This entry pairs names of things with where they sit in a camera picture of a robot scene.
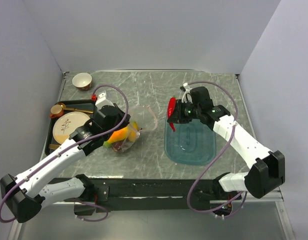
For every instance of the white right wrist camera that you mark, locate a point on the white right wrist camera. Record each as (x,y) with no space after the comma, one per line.
(186,97)

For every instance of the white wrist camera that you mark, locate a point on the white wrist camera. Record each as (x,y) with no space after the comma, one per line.
(186,97)
(103,100)

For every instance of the white bowl brown outside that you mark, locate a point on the white bowl brown outside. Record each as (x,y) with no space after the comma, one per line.
(82,81)

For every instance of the red chili pepper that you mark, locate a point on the red chili pepper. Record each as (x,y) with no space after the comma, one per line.
(170,110)

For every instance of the clear zip top bag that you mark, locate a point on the clear zip top bag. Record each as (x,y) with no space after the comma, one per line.
(146,120)

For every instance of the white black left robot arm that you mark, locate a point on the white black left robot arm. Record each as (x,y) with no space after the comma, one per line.
(30,191)

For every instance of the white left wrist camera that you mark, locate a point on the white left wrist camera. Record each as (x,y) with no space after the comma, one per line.
(103,100)

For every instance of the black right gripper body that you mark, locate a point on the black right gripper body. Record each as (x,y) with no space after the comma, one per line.
(189,111)

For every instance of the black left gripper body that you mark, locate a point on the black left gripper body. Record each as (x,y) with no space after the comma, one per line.
(119,119)

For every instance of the gold spoon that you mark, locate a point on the gold spoon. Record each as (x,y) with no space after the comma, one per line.
(74,109)

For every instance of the dark red apple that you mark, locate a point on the dark red apple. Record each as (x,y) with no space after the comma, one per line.
(118,146)

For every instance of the gold fork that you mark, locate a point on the gold fork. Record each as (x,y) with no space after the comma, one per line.
(53,146)

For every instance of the orange green mango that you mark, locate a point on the orange green mango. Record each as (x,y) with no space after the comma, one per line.
(117,136)

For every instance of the black rectangular tray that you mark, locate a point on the black rectangular tray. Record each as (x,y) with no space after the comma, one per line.
(84,104)

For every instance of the small orange cup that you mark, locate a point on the small orange cup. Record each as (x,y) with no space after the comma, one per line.
(56,111)

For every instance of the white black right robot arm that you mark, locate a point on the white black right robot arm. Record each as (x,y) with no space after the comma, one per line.
(266,167)

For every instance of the cream plate with leaf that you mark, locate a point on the cream plate with leaf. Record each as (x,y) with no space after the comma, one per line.
(67,124)

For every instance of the yellow orange mango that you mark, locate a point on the yellow orange mango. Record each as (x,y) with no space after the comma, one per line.
(133,131)

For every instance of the translucent blue plastic container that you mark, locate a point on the translucent blue plastic container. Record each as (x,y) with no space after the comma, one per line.
(192,143)

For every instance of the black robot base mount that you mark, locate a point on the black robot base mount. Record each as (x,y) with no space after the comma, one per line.
(119,194)

